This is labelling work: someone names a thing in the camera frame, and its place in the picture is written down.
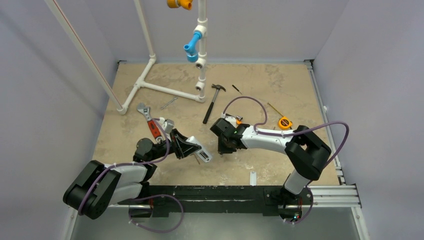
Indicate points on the adjustable wrench red handle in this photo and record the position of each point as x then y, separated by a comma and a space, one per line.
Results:
145, 111

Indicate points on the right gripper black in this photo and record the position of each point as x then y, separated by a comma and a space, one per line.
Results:
226, 143

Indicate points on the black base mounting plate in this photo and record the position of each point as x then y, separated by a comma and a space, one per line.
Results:
267, 200

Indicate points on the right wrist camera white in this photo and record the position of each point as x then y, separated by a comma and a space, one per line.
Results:
233, 120

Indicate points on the silver battery cover plate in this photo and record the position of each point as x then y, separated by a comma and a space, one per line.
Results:
253, 178

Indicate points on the orange pipe fitting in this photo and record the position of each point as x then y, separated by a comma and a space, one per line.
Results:
185, 4

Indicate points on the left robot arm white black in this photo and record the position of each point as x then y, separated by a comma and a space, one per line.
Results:
99, 185

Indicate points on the small silver wrench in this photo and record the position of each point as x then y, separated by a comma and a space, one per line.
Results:
168, 103

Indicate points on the orange tape measure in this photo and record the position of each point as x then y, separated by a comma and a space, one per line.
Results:
283, 123

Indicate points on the aluminium rail frame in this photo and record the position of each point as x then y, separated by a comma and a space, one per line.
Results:
291, 89

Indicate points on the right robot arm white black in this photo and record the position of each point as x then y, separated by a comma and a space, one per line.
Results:
305, 150

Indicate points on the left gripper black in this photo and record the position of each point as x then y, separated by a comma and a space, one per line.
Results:
181, 147

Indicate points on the black handled hammer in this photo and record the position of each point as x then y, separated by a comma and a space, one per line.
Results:
217, 88

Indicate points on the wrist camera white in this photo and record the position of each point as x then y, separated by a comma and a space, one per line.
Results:
233, 120
166, 124

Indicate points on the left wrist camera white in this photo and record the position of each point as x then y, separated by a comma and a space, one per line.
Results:
166, 124

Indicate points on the blue pipe fitting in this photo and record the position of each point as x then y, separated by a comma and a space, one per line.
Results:
190, 47

